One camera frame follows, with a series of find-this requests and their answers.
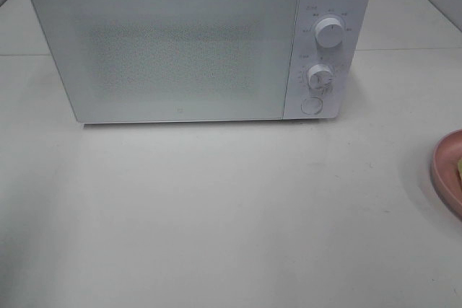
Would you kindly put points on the round white door button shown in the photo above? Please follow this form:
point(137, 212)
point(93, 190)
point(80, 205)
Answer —
point(312, 106)

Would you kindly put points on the white timer knob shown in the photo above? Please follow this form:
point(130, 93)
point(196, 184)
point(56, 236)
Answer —
point(319, 76)

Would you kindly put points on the pink round plate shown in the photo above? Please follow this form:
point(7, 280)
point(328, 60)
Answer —
point(444, 172)

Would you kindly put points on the upper white power knob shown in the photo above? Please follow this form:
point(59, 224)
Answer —
point(329, 31)

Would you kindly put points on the white microwave door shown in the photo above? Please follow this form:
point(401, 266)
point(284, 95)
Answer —
point(130, 61)

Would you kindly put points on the toast sandwich with lettuce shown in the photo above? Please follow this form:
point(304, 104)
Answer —
point(459, 168)

